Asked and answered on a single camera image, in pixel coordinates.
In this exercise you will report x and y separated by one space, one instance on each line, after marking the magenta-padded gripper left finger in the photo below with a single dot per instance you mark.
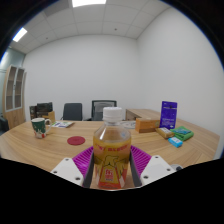
68 170

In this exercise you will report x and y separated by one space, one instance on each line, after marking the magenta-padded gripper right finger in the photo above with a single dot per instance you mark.
155 168

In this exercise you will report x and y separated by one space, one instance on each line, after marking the yellow-labelled tea drink bottle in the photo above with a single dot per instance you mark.
111 150

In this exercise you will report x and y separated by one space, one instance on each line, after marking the small round grey disc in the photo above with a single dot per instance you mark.
176 166

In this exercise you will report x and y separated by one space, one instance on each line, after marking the flat round red coaster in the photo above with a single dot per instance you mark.
76 140

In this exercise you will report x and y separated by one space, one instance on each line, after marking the small light blue box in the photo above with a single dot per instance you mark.
175 142

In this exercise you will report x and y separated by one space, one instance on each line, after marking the orange-brown cardboard box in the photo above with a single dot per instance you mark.
146 125

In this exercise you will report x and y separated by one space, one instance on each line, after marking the green flat package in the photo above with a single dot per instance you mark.
183 133

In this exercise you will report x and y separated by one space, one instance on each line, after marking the white green purple leaflet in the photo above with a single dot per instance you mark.
62 124

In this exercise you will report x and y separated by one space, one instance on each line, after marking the green and white patterned mug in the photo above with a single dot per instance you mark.
39 128

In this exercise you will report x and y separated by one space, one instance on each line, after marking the tall purple box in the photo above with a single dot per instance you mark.
168 115

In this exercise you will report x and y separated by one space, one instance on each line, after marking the wooden side desk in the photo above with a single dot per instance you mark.
141 113

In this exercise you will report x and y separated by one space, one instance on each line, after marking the dark padded office chair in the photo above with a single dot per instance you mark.
72 111

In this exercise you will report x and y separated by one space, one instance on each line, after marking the black mesh office chair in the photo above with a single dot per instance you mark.
98 110

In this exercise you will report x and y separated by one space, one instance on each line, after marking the dark brown carton box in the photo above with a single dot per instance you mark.
44 107
33 112

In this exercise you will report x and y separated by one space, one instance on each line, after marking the black leather sofa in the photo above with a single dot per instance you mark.
4 124

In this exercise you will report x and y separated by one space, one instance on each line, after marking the wooden glass-door cabinet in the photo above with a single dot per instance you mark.
14 96

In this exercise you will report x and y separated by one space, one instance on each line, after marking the rectangular ceiling light panel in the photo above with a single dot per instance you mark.
88 2
20 34

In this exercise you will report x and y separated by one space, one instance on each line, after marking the ceiling air vent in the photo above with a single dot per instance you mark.
56 7

